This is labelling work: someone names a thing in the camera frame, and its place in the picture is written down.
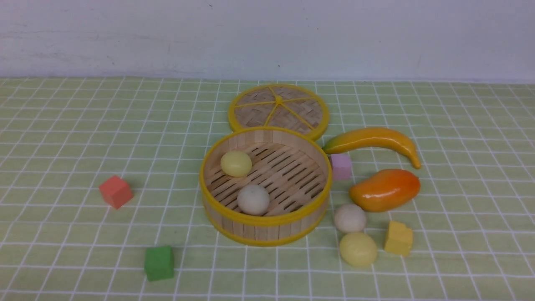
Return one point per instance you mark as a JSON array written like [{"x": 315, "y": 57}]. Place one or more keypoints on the yellow bun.
[
  {"x": 358, "y": 249},
  {"x": 236, "y": 163}
]

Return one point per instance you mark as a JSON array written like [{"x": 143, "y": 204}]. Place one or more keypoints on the white bun front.
[{"x": 253, "y": 199}]

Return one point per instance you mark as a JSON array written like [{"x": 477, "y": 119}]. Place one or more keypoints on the white bun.
[
  {"x": 349, "y": 218},
  {"x": 253, "y": 199}
]

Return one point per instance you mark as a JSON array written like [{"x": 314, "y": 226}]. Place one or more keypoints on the bamboo steamer tray yellow rim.
[{"x": 291, "y": 168}]

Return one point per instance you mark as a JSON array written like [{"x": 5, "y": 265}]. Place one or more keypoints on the bamboo steamer lid yellow rim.
[{"x": 280, "y": 105}]

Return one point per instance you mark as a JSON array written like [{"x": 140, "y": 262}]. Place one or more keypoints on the pink foam cube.
[{"x": 342, "y": 167}]

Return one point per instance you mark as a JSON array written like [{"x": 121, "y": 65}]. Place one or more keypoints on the yellow toy banana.
[{"x": 379, "y": 137}]

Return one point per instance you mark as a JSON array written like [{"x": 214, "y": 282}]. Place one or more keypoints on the orange toy mango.
[{"x": 385, "y": 190}]

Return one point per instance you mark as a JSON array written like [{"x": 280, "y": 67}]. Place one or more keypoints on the green foam cube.
[{"x": 159, "y": 263}]

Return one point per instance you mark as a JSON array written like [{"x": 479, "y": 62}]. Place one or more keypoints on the red foam cube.
[{"x": 116, "y": 192}]

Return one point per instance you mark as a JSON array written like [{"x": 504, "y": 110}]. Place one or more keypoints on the yellow foam block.
[{"x": 398, "y": 239}]

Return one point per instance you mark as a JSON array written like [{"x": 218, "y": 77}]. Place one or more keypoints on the green checkered tablecloth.
[{"x": 473, "y": 222}]

